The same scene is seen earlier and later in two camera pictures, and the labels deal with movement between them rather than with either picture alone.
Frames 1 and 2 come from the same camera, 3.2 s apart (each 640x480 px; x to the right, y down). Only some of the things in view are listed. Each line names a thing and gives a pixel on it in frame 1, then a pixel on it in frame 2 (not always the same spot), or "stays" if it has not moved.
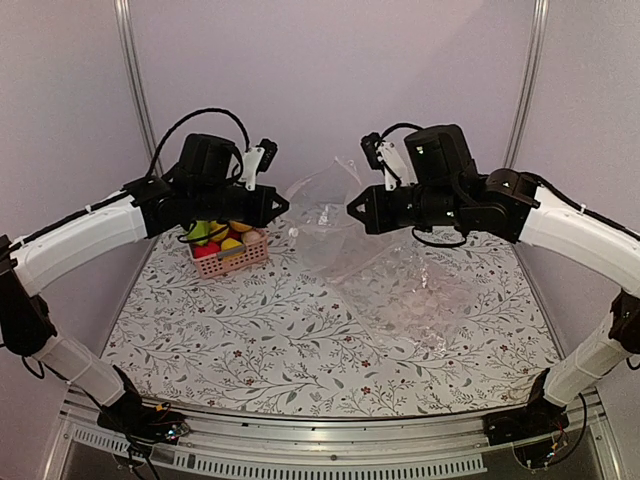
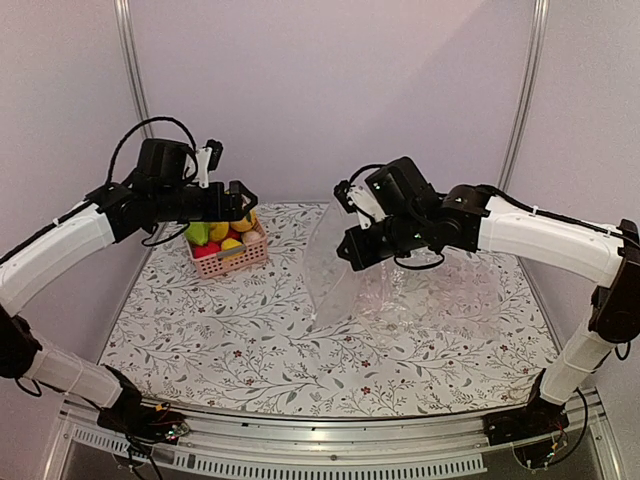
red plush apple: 210,249 stays
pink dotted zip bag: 328,237 to 335,289
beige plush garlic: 251,236 stays
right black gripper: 376,221 to 360,256
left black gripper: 260,215 to 216,210
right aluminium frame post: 528,88 stays
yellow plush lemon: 230,243 stays
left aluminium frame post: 129,41 stays
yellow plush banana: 220,235 stays
